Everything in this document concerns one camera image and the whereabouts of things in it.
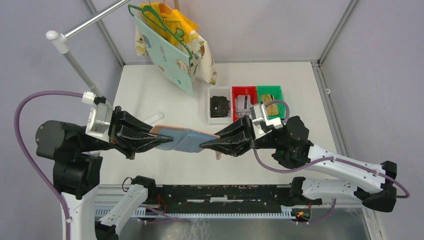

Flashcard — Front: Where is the light green cartoon garment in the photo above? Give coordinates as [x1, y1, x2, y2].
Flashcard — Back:
[135, 17, 194, 97]

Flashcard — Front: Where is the red plastic bin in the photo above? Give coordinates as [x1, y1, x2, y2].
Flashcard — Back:
[231, 86, 258, 122]

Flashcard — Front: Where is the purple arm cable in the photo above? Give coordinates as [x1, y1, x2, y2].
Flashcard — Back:
[13, 90, 186, 240]
[252, 99, 411, 226]

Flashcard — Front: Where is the white cards stack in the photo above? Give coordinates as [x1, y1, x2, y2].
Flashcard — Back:
[235, 95, 252, 118]

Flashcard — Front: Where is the black cards stack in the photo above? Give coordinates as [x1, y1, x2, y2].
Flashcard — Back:
[209, 96, 230, 118]

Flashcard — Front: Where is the white plastic bin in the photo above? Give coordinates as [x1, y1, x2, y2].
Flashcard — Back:
[206, 87, 233, 125]

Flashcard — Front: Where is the white slotted cable duct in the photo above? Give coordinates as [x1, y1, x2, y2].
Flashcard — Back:
[96, 206, 294, 220]

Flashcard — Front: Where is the yellow patterned children shirt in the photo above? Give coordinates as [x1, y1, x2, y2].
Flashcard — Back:
[136, 2, 218, 85]

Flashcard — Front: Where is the green plastic bin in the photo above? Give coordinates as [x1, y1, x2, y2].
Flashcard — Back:
[256, 85, 286, 120]

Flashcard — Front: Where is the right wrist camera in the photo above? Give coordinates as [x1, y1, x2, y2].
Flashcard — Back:
[250, 103, 284, 132]

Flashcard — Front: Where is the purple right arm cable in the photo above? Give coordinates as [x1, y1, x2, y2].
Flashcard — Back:
[252, 99, 411, 226]

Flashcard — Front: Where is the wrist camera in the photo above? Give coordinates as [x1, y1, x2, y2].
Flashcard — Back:
[250, 103, 284, 132]
[82, 91, 114, 142]

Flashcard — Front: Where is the green clothes hanger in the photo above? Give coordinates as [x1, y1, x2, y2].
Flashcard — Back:
[128, 2, 202, 64]

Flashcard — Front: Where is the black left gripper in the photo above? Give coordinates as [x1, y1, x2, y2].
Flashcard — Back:
[79, 101, 175, 155]

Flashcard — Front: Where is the silver clothes rack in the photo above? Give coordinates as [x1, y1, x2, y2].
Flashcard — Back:
[45, 0, 165, 127]

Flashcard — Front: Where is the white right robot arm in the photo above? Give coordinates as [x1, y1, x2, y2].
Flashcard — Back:
[200, 116, 398, 213]

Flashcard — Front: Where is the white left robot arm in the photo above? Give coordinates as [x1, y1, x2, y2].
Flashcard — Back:
[36, 103, 173, 240]

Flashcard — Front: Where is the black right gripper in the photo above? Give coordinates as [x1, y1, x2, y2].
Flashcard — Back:
[198, 114, 282, 157]

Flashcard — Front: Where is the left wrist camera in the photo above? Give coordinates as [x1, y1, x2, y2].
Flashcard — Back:
[82, 91, 114, 142]

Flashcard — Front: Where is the gold cards stack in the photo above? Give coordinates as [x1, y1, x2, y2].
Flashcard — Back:
[260, 94, 280, 116]

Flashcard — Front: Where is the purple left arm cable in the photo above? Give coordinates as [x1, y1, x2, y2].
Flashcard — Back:
[13, 90, 186, 240]

